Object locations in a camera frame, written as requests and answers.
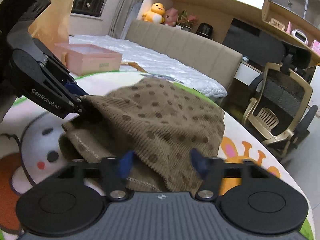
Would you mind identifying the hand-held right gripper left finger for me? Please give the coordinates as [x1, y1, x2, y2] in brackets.
[58, 150, 135, 202]

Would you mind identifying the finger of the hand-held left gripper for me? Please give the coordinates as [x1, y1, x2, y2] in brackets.
[64, 78, 88, 98]
[72, 96, 101, 125]

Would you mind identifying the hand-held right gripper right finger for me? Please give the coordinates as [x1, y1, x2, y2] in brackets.
[190, 148, 275, 201]

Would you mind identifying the olive dotted knit sweater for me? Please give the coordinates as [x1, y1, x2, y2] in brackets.
[61, 78, 227, 193]

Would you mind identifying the pink gift box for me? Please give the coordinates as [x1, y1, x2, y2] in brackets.
[54, 43, 123, 76]

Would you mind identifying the cartoon animal printed blanket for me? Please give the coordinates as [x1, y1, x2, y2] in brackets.
[0, 70, 314, 240]

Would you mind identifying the brown paper bag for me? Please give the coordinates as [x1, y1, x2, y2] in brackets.
[29, 0, 79, 76]

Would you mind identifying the tan ribbon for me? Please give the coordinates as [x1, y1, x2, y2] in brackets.
[121, 61, 148, 73]

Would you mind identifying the white quilted bed cover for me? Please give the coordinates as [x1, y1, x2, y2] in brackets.
[69, 34, 228, 98]

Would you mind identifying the white desk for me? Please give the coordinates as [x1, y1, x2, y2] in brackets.
[234, 60, 265, 86]

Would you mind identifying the beige mesh office chair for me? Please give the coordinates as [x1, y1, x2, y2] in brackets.
[241, 42, 319, 159]

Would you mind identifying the yellow plush duck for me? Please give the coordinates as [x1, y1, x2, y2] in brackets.
[142, 2, 166, 24]

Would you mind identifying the beige padded headboard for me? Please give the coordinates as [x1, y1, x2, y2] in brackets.
[125, 19, 243, 99]

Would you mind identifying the pink plush toy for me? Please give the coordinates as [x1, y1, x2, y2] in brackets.
[164, 8, 179, 27]

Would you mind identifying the potted plant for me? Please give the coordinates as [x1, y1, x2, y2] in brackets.
[175, 10, 198, 32]

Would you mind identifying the black monitor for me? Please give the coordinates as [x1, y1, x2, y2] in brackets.
[222, 17, 286, 66]

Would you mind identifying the black round speaker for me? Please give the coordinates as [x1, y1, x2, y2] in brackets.
[195, 23, 214, 38]

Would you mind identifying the white table clock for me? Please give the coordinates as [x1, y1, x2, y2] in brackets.
[291, 29, 309, 46]

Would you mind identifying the wooden wall shelf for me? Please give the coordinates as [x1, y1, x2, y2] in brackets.
[149, 0, 320, 64]

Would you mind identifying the wooden photo frame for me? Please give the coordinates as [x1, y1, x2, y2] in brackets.
[270, 17, 286, 31]

